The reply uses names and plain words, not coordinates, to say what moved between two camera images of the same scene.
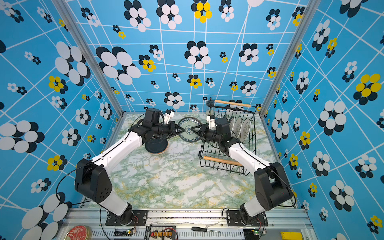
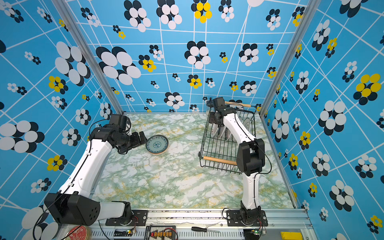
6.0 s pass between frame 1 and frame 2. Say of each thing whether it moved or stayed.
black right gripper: moved
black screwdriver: stayed
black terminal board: stayed
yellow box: stayed
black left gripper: moved
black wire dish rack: stayed
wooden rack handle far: stayed
